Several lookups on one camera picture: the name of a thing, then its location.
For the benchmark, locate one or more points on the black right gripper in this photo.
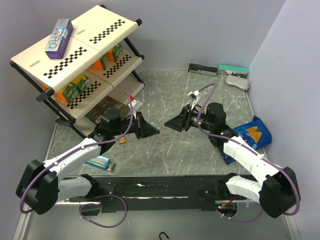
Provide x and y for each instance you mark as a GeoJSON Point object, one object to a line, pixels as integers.
{"type": "Point", "coordinates": [177, 123]}

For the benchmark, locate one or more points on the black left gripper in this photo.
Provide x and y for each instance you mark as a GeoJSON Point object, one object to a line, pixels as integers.
{"type": "Point", "coordinates": [143, 129]}

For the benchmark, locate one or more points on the brass padlock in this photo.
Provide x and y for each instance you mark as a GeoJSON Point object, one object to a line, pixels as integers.
{"type": "Point", "coordinates": [122, 141]}

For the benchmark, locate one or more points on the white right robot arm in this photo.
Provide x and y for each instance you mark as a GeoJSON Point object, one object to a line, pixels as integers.
{"type": "Point", "coordinates": [274, 188]}

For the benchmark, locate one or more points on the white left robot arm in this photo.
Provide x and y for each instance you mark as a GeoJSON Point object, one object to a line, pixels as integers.
{"type": "Point", "coordinates": [43, 184]}

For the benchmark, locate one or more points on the brown foil pouch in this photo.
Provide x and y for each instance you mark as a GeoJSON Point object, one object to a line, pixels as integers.
{"type": "Point", "coordinates": [94, 115]}

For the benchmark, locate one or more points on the blue toothpaste box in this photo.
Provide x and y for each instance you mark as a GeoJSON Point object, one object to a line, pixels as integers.
{"type": "Point", "coordinates": [103, 163]}

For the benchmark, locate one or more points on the black rectangular box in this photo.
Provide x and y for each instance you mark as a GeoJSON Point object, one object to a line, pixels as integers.
{"type": "Point", "coordinates": [202, 70]}

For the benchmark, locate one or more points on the grey oval case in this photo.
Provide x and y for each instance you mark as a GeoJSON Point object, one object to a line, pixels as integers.
{"type": "Point", "coordinates": [239, 82]}

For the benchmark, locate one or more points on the teal white box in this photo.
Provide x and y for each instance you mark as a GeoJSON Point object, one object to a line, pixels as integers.
{"type": "Point", "coordinates": [233, 70]}

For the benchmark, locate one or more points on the blue Doritos chip bag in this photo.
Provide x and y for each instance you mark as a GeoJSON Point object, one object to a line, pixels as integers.
{"type": "Point", "coordinates": [254, 133]}

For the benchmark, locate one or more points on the white checkered shelf rack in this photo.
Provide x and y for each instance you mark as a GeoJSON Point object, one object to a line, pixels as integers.
{"type": "Point", "coordinates": [95, 32]}

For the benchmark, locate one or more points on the black hook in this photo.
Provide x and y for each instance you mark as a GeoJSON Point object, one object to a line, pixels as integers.
{"type": "Point", "coordinates": [162, 235]}

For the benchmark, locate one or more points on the purple silver box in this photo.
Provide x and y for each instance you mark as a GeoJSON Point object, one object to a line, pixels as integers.
{"type": "Point", "coordinates": [59, 39]}

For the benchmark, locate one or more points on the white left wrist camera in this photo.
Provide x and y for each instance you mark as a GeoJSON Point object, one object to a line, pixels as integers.
{"type": "Point", "coordinates": [136, 104]}

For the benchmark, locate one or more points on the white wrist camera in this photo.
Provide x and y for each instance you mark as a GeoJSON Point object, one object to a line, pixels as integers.
{"type": "Point", "coordinates": [194, 95]}
{"type": "Point", "coordinates": [136, 104]}

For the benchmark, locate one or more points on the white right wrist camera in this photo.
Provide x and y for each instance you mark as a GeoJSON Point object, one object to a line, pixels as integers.
{"type": "Point", "coordinates": [194, 95]}

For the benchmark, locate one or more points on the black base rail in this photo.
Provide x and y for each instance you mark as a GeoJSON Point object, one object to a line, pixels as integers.
{"type": "Point", "coordinates": [158, 192]}

